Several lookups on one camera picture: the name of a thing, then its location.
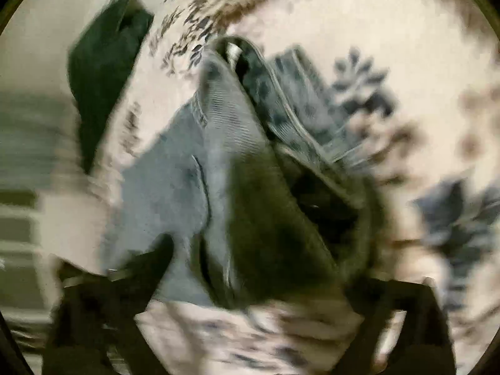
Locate ripped denim shorts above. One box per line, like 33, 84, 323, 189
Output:
104, 37, 376, 308

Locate dark green blanket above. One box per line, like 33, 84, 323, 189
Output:
67, 0, 153, 174

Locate floral bed quilt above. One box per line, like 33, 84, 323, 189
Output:
92, 0, 499, 374

